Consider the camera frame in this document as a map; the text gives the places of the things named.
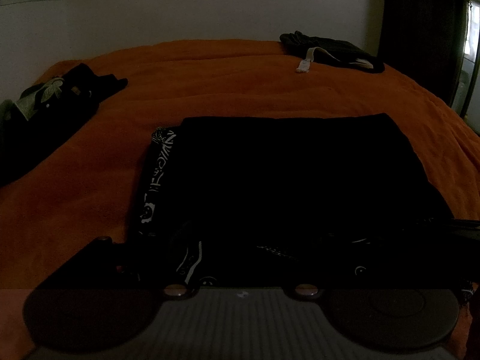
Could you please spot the glass door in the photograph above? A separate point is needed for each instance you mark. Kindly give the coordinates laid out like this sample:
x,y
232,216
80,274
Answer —
x,y
471,37

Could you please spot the black leaf print garment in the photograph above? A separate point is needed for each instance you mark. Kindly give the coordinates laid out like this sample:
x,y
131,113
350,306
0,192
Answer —
x,y
75,97

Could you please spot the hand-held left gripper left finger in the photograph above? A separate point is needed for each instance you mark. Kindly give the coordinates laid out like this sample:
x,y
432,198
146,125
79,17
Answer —
x,y
93,266

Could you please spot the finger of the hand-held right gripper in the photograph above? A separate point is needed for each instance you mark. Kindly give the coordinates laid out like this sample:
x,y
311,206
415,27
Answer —
x,y
468,230

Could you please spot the dark green cloth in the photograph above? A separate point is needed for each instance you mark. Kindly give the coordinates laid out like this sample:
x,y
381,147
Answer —
x,y
5,110

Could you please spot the orange blanket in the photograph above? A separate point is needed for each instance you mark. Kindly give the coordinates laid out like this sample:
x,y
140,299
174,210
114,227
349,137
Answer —
x,y
243,90

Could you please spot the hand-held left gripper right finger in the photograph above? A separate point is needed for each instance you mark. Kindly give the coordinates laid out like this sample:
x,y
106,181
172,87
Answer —
x,y
393,270

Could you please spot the black white printed garment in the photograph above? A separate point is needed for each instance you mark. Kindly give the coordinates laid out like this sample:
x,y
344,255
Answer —
x,y
281,176

